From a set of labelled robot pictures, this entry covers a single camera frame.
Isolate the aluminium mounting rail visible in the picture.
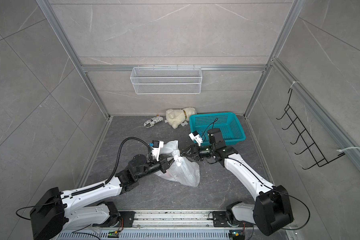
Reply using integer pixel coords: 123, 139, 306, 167
47, 209, 298, 231

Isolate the white plush bear toy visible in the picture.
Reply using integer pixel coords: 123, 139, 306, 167
166, 107, 197, 129

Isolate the small white toy car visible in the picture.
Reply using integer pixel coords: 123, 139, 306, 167
144, 115, 164, 128

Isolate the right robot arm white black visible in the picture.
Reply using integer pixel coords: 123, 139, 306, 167
182, 128, 294, 236

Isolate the white printed plastic bag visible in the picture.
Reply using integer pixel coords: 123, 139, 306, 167
154, 141, 200, 187

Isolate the teal plastic basket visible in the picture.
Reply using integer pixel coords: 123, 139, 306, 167
189, 113, 246, 146

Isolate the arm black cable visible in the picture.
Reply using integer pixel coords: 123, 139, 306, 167
15, 137, 154, 221
199, 117, 311, 231

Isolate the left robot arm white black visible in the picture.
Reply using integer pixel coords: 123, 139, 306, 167
30, 155, 174, 240

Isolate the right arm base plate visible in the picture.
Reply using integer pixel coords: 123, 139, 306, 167
209, 211, 254, 228

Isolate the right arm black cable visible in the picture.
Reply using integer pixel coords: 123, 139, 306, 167
199, 117, 311, 231

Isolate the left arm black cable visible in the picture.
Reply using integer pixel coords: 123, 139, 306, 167
15, 137, 154, 221

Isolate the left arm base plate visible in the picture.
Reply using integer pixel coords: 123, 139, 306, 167
92, 211, 136, 228

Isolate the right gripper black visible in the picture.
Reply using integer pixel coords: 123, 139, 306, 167
180, 144, 216, 161

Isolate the black wire hook rack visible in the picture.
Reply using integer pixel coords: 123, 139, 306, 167
276, 89, 346, 170

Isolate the white wire mesh basket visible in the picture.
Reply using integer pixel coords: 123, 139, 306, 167
130, 67, 203, 95

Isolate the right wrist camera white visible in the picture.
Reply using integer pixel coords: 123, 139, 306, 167
189, 131, 203, 147

